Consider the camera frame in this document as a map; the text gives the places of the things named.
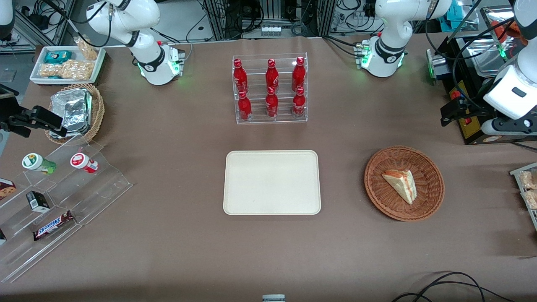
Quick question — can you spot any red cola bottle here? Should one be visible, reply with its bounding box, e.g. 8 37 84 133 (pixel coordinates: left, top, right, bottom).
265 86 279 119
233 59 248 94
237 91 253 122
265 59 279 90
292 86 307 119
292 57 306 90

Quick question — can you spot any small black carton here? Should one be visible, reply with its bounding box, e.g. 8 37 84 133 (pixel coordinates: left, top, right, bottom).
26 190 51 213

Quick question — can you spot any small clear peanut snack bag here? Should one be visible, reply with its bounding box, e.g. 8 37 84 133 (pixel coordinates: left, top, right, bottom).
74 36 98 61

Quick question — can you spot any round metal knob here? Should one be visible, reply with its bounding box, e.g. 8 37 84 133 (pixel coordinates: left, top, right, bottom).
425 49 450 86

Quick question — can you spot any aluminium foil container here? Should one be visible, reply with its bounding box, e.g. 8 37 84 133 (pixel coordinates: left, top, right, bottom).
50 88 93 138

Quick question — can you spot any brown cookie box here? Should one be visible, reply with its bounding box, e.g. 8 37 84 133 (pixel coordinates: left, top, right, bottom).
0 178 17 201

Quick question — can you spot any steel pan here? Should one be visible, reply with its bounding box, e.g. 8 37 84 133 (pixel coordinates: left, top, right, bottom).
467 39 511 78

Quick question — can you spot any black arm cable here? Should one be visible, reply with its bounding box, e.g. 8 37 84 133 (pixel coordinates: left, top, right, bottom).
425 0 517 110

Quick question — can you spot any clear acrylic bottle rack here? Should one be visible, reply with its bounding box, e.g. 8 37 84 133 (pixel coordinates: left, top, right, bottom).
232 52 309 125

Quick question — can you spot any triangular sandwich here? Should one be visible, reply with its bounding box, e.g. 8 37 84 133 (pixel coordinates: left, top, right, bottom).
381 169 418 205

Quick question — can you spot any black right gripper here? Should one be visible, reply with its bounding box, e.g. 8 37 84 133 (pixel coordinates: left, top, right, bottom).
0 106 68 138

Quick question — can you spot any Snickers chocolate bar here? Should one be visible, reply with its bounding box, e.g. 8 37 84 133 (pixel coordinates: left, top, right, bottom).
32 210 75 242

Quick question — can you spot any brown table cover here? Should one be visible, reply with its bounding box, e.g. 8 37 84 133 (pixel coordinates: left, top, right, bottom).
0 35 537 302

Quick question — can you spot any large round wicker basket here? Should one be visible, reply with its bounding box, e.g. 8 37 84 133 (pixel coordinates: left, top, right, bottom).
364 146 445 222

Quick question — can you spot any beige rectangular tray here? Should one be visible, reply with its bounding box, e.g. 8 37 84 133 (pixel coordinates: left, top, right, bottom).
223 150 322 216

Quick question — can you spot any black floor cable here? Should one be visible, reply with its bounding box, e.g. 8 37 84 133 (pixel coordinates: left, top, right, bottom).
391 271 517 302

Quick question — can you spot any white wire snack tray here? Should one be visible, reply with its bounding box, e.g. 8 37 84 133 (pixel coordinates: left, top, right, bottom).
509 162 537 232

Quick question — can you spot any clear acrylic stepped shelf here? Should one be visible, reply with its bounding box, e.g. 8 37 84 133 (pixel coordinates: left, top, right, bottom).
0 134 133 284

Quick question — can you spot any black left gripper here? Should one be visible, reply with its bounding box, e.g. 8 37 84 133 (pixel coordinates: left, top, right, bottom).
440 99 492 127

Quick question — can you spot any teal snack packet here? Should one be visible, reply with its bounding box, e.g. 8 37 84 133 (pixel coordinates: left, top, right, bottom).
44 50 73 65

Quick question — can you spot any clear wrapped rice cracker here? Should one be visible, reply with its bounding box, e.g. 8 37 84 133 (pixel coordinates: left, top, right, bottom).
519 169 537 190
521 190 537 211

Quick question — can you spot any black food display warmer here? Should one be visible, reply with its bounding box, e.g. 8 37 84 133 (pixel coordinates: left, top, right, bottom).
436 6 537 146

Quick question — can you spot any small oval wicker basket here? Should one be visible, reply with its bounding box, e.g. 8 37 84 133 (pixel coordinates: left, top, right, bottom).
44 83 105 145

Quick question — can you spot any large clear peanut snack bag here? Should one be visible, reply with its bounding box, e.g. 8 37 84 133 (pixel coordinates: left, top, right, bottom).
39 59 94 81

